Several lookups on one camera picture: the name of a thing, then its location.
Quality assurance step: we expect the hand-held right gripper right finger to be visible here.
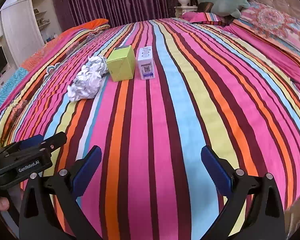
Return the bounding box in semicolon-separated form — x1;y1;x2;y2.
201;145;286;240

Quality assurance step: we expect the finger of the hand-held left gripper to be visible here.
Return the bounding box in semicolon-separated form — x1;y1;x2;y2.
0;131;67;159
19;134;44;150

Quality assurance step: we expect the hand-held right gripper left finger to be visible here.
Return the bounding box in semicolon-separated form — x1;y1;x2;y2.
19;145;102;240

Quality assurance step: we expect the white paper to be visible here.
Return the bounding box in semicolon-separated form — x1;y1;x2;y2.
67;55;108;102

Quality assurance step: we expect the small green box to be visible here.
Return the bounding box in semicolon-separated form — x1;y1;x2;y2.
106;45;136;82

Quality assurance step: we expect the small white box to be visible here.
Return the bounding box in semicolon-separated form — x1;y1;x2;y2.
137;46;155;80

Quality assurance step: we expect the striped bed sheet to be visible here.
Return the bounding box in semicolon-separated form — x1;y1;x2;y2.
0;17;300;240

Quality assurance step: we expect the white cabinet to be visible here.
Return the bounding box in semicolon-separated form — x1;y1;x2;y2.
0;0;58;80

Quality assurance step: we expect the purple curtain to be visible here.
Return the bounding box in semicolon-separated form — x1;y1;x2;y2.
52;0;177;29

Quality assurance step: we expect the striped pillow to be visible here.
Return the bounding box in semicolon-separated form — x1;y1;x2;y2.
181;11;230;27

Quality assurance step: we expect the floral pillow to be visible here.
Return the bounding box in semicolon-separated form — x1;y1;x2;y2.
222;0;300;95

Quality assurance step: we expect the white nightstand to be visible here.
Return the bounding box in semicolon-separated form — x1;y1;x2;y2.
174;5;198;18

